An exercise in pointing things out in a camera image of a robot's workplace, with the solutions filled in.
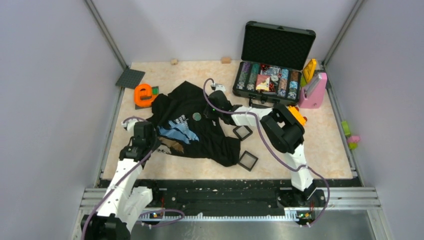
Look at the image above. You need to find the yellow toy piece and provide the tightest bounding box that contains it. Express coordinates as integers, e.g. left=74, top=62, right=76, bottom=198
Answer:
left=300, top=58, right=317, bottom=88

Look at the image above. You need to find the green and pink toy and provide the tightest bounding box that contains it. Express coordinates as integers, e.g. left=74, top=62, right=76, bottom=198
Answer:
left=341, top=120, right=361, bottom=150

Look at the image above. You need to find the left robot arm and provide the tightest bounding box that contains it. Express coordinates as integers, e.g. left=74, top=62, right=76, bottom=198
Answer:
left=80, top=116, right=161, bottom=240

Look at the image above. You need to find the pink box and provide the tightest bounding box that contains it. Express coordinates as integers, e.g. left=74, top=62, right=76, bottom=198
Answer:
left=298, top=72, right=328, bottom=109

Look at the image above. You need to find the yellow toy car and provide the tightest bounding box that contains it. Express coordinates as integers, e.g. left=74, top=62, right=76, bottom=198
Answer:
left=287, top=105, right=308, bottom=126

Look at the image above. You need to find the black poker chip case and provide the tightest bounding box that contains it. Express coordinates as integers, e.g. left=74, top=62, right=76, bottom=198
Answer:
left=232, top=21, right=316, bottom=106

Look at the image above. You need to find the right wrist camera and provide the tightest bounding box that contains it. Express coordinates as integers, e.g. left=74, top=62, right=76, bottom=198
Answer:
left=210, top=83, right=226, bottom=93

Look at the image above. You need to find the lower black square frame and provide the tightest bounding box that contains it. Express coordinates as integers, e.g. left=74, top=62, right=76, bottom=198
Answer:
left=237, top=150, right=259, bottom=172

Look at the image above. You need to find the dark grey lego baseplate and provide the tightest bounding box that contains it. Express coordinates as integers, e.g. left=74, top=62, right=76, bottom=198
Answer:
left=115, top=68, right=146, bottom=90

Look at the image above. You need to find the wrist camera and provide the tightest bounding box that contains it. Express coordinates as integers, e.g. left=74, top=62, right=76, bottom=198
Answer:
left=121, top=118, right=140, bottom=133
left=210, top=83, right=226, bottom=93

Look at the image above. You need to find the small wooden block right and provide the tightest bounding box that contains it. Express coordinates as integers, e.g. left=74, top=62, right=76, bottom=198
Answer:
left=220, top=57, right=232, bottom=64

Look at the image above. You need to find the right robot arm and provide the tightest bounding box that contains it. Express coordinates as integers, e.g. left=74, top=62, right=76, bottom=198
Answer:
left=204, top=90, right=329, bottom=207

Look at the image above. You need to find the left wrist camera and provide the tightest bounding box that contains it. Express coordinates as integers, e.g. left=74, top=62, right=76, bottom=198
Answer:
left=121, top=118, right=140, bottom=133

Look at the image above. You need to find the black square frame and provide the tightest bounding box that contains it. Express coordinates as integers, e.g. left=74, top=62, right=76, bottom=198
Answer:
left=232, top=125, right=253, bottom=141
left=237, top=150, right=259, bottom=172

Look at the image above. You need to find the upper black square frame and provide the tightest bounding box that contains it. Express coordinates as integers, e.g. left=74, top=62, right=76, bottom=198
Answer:
left=232, top=125, right=253, bottom=141

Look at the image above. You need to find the orange tape dispenser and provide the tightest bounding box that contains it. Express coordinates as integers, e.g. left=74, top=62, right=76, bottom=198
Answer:
left=133, top=83, right=159, bottom=109

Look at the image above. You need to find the black printed t-shirt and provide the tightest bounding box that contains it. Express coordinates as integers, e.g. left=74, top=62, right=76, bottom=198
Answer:
left=147, top=81, right=241, bottom=167

